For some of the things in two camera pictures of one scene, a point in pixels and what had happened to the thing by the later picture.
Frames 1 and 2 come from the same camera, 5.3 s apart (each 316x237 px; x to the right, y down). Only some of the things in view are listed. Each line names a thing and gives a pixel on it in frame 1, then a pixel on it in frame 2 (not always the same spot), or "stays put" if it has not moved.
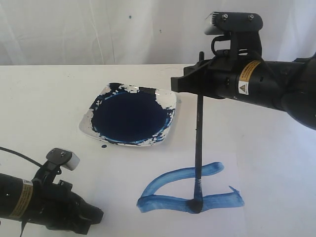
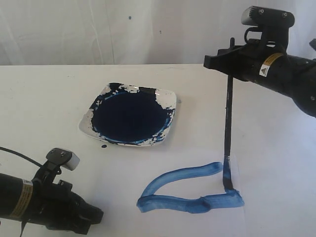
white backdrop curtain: (142, 32) stays put
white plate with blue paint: (129, 114) stays put
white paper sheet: (150, 195) stays put
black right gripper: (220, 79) to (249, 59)
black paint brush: (198, 205) to (227, 179)
